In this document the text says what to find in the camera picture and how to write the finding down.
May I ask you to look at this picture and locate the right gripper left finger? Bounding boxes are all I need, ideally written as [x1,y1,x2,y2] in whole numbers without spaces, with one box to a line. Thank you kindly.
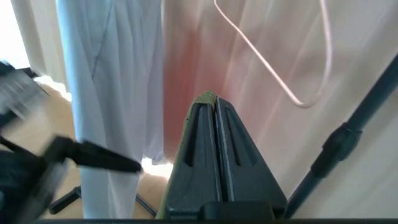
[166,101,223,219]

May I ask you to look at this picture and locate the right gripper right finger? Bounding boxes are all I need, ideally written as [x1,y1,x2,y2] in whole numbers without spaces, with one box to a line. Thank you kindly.
[215,96,288,219]

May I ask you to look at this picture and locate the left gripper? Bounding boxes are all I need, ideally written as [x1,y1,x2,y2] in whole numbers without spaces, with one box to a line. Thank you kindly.
[0,135,143,224]

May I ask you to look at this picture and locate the green garment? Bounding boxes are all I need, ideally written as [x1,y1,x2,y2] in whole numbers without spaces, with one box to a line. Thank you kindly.
[155,90,218,220]

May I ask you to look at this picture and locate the pale grey shorts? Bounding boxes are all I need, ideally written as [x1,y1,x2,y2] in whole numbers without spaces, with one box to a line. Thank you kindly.
[55,0,165,220]

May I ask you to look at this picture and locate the black clothes rack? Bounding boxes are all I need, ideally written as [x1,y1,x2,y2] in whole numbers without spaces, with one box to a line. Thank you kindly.
[48,54,398,220]

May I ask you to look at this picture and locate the pink clothes hanger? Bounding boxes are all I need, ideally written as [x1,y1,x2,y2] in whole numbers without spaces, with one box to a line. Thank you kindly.
[213,0,333,109]

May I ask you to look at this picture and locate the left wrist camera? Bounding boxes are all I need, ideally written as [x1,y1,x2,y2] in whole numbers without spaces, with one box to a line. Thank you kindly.
[0,60,49,125]

